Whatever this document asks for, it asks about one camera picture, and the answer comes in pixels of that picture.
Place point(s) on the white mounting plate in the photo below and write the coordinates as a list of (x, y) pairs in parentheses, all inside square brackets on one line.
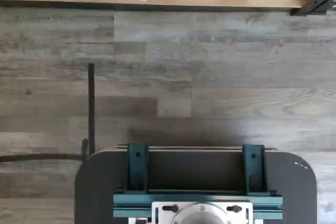
[(160, 213)]

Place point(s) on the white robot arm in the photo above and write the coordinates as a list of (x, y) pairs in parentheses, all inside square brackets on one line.
[(202, 216)]

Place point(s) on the teal aluminium frame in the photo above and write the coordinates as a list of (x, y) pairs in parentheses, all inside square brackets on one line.
[(136, 169)]

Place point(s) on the dark robot cart top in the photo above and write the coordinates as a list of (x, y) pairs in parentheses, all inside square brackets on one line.
[(288, 195)]

